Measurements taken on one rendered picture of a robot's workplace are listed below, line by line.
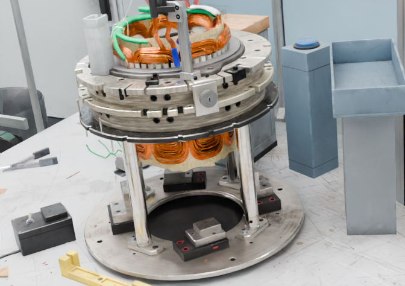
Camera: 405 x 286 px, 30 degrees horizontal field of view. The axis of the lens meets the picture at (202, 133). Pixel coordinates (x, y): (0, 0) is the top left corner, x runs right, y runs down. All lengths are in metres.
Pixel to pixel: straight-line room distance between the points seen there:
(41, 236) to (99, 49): 0.37
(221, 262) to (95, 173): 0.50
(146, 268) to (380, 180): 0.40
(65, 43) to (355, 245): 2.70
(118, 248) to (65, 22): 2.53
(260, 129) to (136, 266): 0.48
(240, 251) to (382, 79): 0.36
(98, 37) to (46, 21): 2.65
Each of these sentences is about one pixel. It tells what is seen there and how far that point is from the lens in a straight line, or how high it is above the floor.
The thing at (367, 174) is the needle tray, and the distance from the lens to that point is 1.24.
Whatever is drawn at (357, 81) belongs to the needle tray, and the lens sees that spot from 1.26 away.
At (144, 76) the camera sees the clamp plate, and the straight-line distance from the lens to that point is 1.14.
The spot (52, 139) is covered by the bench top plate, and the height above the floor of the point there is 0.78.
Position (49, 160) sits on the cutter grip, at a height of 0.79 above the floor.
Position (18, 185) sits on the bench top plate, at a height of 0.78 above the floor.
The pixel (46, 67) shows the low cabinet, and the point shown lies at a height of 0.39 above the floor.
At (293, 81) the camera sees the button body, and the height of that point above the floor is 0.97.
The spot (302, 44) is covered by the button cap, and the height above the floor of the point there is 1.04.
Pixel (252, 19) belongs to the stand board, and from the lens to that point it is 1.54.
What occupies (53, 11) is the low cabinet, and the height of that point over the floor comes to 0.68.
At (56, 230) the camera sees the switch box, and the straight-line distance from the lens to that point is 1.36.
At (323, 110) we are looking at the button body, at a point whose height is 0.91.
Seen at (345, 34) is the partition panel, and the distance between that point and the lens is 3.61.
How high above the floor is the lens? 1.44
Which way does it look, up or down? 22 degrees down
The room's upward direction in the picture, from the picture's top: 7 degrees counter-clockwise
